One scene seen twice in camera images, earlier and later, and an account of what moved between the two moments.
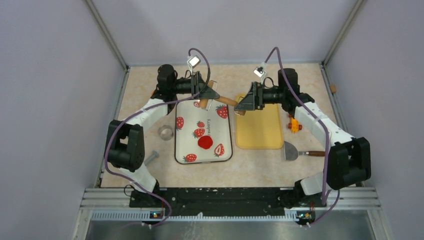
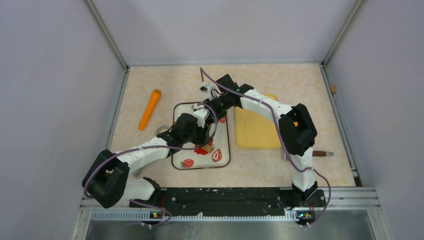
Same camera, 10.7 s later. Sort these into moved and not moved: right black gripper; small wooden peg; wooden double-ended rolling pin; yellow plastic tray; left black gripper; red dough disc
Moved: wooden double-ended rolling pin; left black gripper; red dough disc; right black gripper
Not moved: small wooden peg; yellow plastic tray
